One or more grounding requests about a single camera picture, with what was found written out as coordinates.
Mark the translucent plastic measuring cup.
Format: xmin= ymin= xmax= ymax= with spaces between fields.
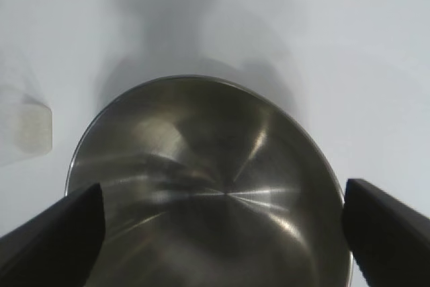
xmin=0 ymin=44 xmax=54 ymax=169

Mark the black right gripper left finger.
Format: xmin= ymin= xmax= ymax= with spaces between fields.
xmin=0 ymin=181 xmax=108 ymax=287

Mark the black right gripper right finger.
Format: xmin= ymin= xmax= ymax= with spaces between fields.
xmin=340 ymin=177 xmax=430 ymax=287

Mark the stainless steel mixing bowl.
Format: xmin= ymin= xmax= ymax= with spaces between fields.
xmin=67 ymin=74 xmax=355 ymax=287

